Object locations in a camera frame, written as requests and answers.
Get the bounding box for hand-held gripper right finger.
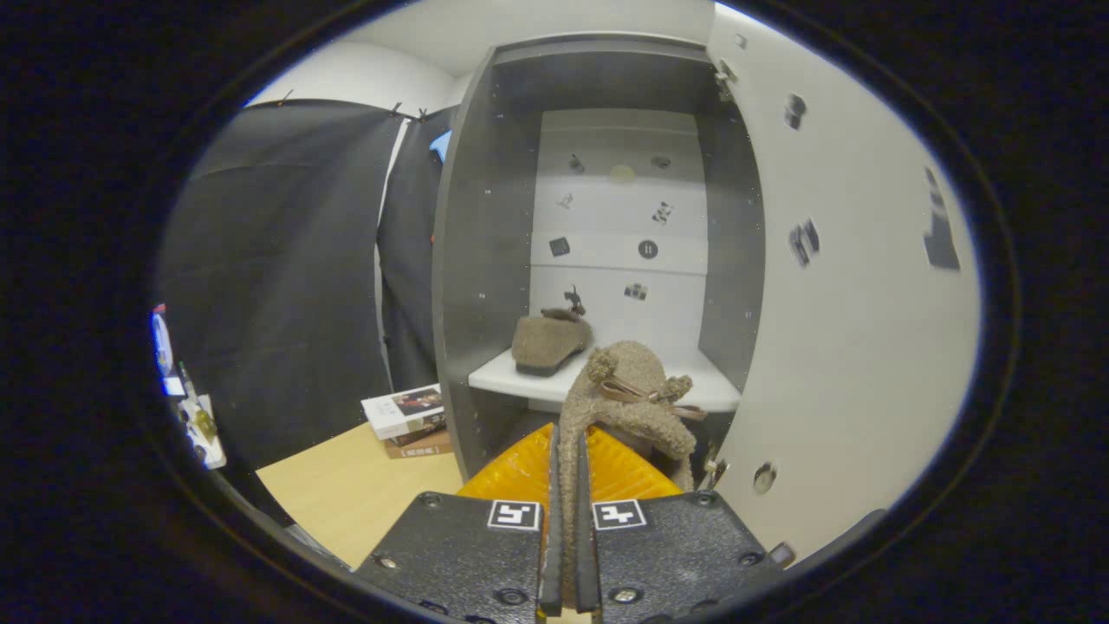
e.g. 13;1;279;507
576;425;794;624

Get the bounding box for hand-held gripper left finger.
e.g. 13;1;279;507
353;422;564;624

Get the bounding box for brown fuzzy shoe with bow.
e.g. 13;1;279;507
556;340;707;608

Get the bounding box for light grey shoe cabinet door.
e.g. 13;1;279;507
706;0;984;564

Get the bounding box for white cabinet shelf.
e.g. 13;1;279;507
468;347;742;414

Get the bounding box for brown book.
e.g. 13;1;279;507
381;425;456;460

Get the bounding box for blue and white printed object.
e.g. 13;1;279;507
152;303;228;471

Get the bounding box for black backdrop cloth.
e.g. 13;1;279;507
156;97;460;473

